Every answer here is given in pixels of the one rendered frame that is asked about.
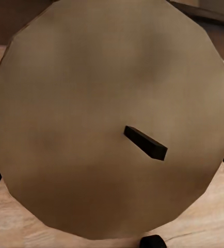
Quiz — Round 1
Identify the pillar candle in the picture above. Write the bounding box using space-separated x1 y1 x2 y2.
0 0 224 240

